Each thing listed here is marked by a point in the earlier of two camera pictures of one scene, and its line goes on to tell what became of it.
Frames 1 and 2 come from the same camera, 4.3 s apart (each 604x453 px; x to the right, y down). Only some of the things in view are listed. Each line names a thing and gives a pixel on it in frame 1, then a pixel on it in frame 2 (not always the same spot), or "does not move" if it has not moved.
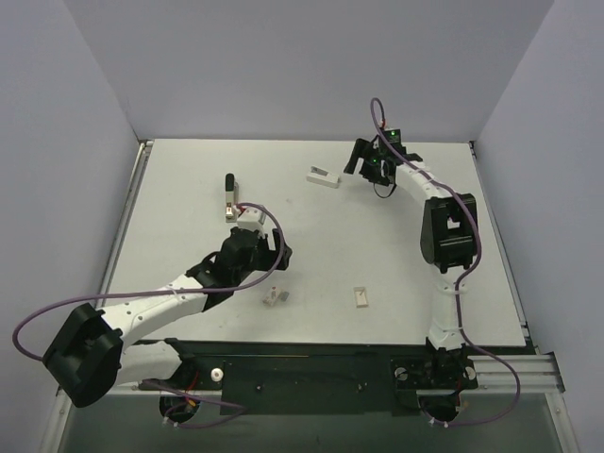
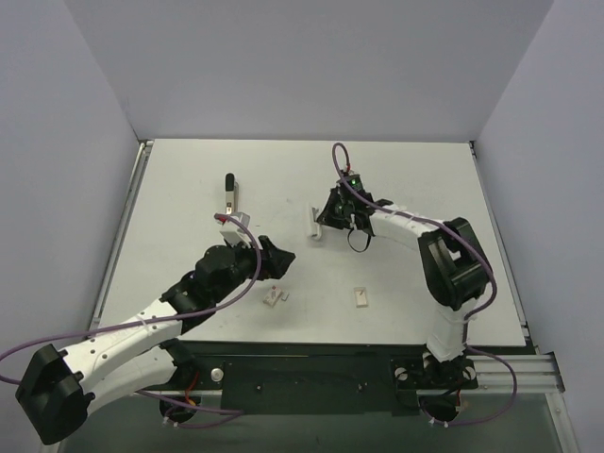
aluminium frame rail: (537, 374) does not move
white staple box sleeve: (319, 176) -> (314, 227)
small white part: (360, 297) does not move
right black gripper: (366, 158) -> (331, 213)
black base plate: (327, 376) does not move
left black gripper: (272, 247) does not move
